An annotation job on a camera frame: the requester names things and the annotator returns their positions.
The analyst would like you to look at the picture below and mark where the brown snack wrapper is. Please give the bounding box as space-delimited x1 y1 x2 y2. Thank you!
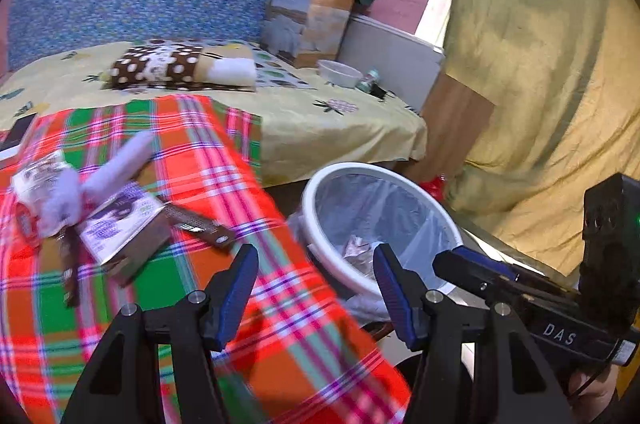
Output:
163 202 236 250
58 227 80 307

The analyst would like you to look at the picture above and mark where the patterned paper cup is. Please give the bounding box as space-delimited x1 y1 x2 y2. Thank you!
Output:
11 150 70 211

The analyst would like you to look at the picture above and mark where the small green jar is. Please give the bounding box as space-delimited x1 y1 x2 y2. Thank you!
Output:
356 69 380 94

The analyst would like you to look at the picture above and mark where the yellow curtain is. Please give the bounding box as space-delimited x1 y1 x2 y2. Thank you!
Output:
444 0 639 275

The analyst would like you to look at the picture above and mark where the white smartphone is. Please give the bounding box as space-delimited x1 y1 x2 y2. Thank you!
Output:
0 113 39 166

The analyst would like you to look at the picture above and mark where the brown polka dot pillow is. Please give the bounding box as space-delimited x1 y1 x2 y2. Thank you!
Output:
101 39 258 92

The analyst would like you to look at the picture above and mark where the yellow bed sheet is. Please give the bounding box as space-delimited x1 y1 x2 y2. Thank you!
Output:
1 41 427 186

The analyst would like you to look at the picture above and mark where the white plastic bowl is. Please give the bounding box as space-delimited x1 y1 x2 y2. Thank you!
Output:
317 59 363 88

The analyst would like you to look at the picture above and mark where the printed paper bag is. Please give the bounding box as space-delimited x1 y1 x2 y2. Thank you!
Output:
259 0 374 68

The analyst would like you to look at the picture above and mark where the purple milk carton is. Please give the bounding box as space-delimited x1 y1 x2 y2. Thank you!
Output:
78 181 171 287

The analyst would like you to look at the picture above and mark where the right hand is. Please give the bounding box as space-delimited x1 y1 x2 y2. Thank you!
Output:
570 366 620 423

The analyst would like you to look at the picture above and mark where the wooden board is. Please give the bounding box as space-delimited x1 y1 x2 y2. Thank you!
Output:
396 71 495 184

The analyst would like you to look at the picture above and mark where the plaid tablecloth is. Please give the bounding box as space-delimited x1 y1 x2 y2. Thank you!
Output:
1 95 410 423

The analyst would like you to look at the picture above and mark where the white trash bin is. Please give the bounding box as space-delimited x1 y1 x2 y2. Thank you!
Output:
288 162 462 326

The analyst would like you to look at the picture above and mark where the red bottle on floor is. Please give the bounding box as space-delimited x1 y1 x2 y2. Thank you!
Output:
419 174 447 203

